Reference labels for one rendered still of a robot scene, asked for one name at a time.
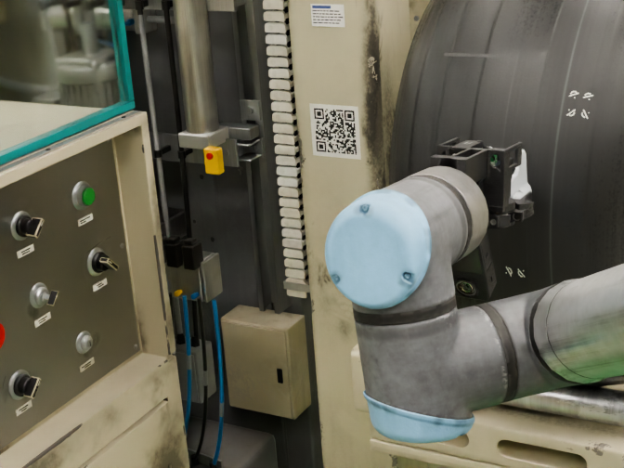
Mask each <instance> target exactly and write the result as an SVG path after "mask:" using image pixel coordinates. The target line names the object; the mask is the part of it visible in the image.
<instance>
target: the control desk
mask: <svg viewBox="0 0 624 468"><path fill-rule="evenodd" d="M175 351H176V343H175V336H174V328H173V321H172V313H171V306H170V297H169V290H168V282H167V275H166V267H165V260H164V252H163V238H162V230H161V222H160V215H159V207H158V200H157V192H156V185H155V177H154V170H153V162H152V154H151V146H150V132H149V125H148V117H147V113H146V112H145V111H139V110H128V111H126V112H124V113H121V114H119V115H117V116H114V117H112V118H110V119H108V120H106V121H104V122H101V123H98V124H95V125H93V126H90V127H88V128H86V129H84V130H82V131H80V132H77V133H75V134H73V135H70V136H67V137H64V138H62V139H61V140H58V141H56V142H54V143H51V144H49V145H47V146H44V147H42V148H40V149H37V150H34V151H32V152H30V153H27V154H25V155H23V156H20V157H18V158H17V159H14V160H12V161H10V162H6V163H4V164H1V165H0V468H190V467H189V453H188V445H187V438H186V430H185V423H184V415H183V407H182V399H181V392H180V384H179V377H178V369H177V362H176V356H174V355H172V353H174V352H175Z"/></svg>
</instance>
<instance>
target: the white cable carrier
mask: <svg viewBox="0 0 624 468"><path fill-rule="evenodd" d="M263 9H274V10H268V11H266V12H265V13H264V21H274V22H268V23H266V24H265V32H266V33H270V34H268V35H267V36H266V43H267V44H272V45H270V46H268V47H267V48H266V54H267V55H269V56H272V57H270V58H268V59H267V66H269V67H276V68H271V69H269V70H268V76H269V77H270V78H277V79H272V80H270V81H269V88H271V89H277V90H273V91H271V92H270V98H271V99H272V100H275V101H274V102H272V103H271V109H272V110H273V111H275V112H274V113H273V114H272V121H273V122H279V123H274V125H273V132H274V133H277V134H276V135H274V142H275V143H279V144H278V145H277V146H276V147H275V153H276V154H279V156H277V157H276V164H281V165H280V166H278V167H277V175H280V177H279V178H278V185H279V186H282V187H280V188H279V195H280V196H283V197H282V198H280V199H279V206H284V207H283V208H281V209H280V216H285V217H284V218H282V219H281V225H282V226H283V227H285V228H284V229H283V230H282V231H281V232H282V236H283V237H286V238H285V239H283V240H282V245H283V246H284V247H287V248H285V249H284V251H283V254H284V256H286V257H288V258H286V259H285V260H284V265H285V266H286V267H288V268H286V269H285V275H286V277H289V278H287V279H286V281H289V282H295V283H301V284H307V285H308V284H309V277H308V264H307V252H306V229H305V217H304V205H303V192H302V179H301V162H300V151H299V143H298V131H297V119H296V107H295V94H294V82H293V59H292V47H291V35H290V22H289V10H288V0H264V1H263ZM273 56H275V57H273ZM287 295H289V296H295V297H301V298H307V292H299V291H294V290H287Z"/></svg>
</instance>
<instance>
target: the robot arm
mask: <svg viewBox="0 0 624 468"><path fill-rule="evenodd" d="M451 144H453V146H449V145H451ZM446 150H448V151H449V156H447V155H446ZM512 150H515V163H514V164H513V158H510V151H512ZM514 168H515V171H514V173H513V169H514ZM533 214H534V202H533V201H532V190H531V187H530V186H529V184H528V183H527V155H526V152H525V151H524V150H523V149H522V142H518V143H516V144H514V145H512V146H511V147H509V148H507V149H496V148H492V147H488V146H484V147H483V141H482V140H477V141H474V140H465V141H463V142H461V143H460V138H459V137H455V138H453V139H451V140H449V141H447V142H444V143H442V144H440V145H437V155H434V156H431V157H430V167H429V168H427V169H424V170H421V171H420V172H418V173H416V174H414V175H410V176H408V177H406V178H404V179H402V180H400V181H398V182H396V183H394V184H392V185H390V186H388V187H386V188H382V189H378V190H374V191H371V192H368V193H366V194H364V195H362V196H360V197H359V198H357V199H356V200H355V201H353V202H352V203H351V204H350V205H349V206H347V207H346V208H345V209H343V211H342V212H341V213H339V214H338V215H337V217H336V218H335V219H334V221H333V222H332V224H331V227H330V229H329V232H328V235H327V239H326V243H325V260H326V265H327V268H328V271H329V274H330V276H331V280H332V281H333V283H334V284H335V286H336V287H337V289H338V290H339V291H340V292H341V293H342V294H343V295H344V296H345V297H346V298H348V299H349V300H351V301H352V306H353V314H354V320H355V326H356V332H357V343H358V349H359V354H360V361H361V367H362V372H363V379H364V384H365V391H364V392H363V395H364V397H365V398H366V399H367V402H368V407H369V412H370V420H371V423H372V425H373V427H374V428H375V430H376V431H377V432H379V434H381V435H383V436H385V437H387V438H390V439H393V440H396V441H401V442H407V443H436V442H443V441H448V440H451V439H454V438H457V437H458V436H463V435H465V434H467V433H468V432H469V431H470V430H471V429H472V427H473V424H474V422H475V416H474V415H473V413H472V412H473V411H474V410H481V409H485V408H489V407H493V406H497V405H499V404H501V403H504V402H508V401H512V400H515V399H518V398H522V397H529V396H533V395H536V394H540V393H544V392H548V391H551V390H554V389H559V388H563V387H568V386H574V385H580V384H590V383H596V382H600V381H602V380H604V379H606V378H608V377H615V376H620V375H624V264H621V265H619V266H614V267H611V268H608V269H606V270H603V271H600V272H598V273H595V274H592V275H590V276H587V277H584V278H581V279H569V280H564V281H563V282H560V283H557V284H554V285H552V286H549V287H546V288H543V289H541V290H537V291H534V292H528V293H524V294H519V295H516V296H512V297H508V298H504V299H500V300H496V301H492V302H488V303H484V304H480V305H473V306H469V307H465V308H461V309H458V308H457V302H456V296H460V297H465V298H471V299H476V300H482V301H488V300H489V298H490V295H491V294H492V292H493V290H494V288H495V286H496V284H497V280H496V275H495V270H494V265H493V260H492V255H491V251H490V245H489V240H488V232H487V228H491V229H501V228H507V227H508V226H513V225H514V221H518V222H523V220H524V219H526V218H529V217H530V216H532V215H533Z"/></svg>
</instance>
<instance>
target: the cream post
mask: <svg viewBox="0 0 624 468"><path fill-rule="evenodd" d="M310 4H331V5H344V24H345V27H322V26H312V19H311V6H310ZM288 10H289V22H290V35H291V47H292V70H293V82H294V94H295V107H296V119H297V131H298V143H299V151H300V162H301V179H302V192H303V205H304V217H305V240H306V252H307V264H308V277H309V287H310V295H311V306H312V325H313V338H314V350H315V362H316V374H317V387H318V410H319V422H320V434H321V446H322V459H323V468H427V462H424V461H416V460H412V459H408V458H403V457H399V456H395V455H391V454H386V453H382V452H378V451H373V450H371V433H370V418H369V413H367V412H362V411H357V410H356V409H355V406H354V393H353V378H352V364H351V352H352V349H353V348H354V347H355V346H356V345H357V344H358V338H357V332H356V326H355V320H354V314H353V306H352V301H351V300H349V299H348V298H346V297H345V296H344V295H343V294H342V293H341V292H340V291H339V290H338V289H337V287H336V286H335V284H334V283H333V281H332V279H331V276H330V274H329V271H328V268H327V265H326V260H325V243H326V239H327V235H328V232H329V229H330V227H331V225H332V222H333V221H334V219H335V218H336V217H337V215H338V214H339V213H341V212H342V211H343V209H345V208H346V207H347V206H349V205H350V204H351V203H352V202H353V201H355V200H356V199H357V198H359V197H360V196H362V195H364V194H366V193H368V192H371V191H374V190H378V189H383V188H386V187H388V186H389V167H390V151H391V140H392V132H393V123H394V117H395V110H396V104H397V95H398V90H399V86H400V82H401V78H402V73H403V70H404V66H405V63H406V59H407V56H408V53H409V50H410V9H409V0H288ZM309 103H312V104H326V105H340V106H354V107H358V120H359V137H360V153H361V160H358V159H347V158H337V157H327V156H317V155H313V145H312V132H311V120H310V107H309Z"/></svg>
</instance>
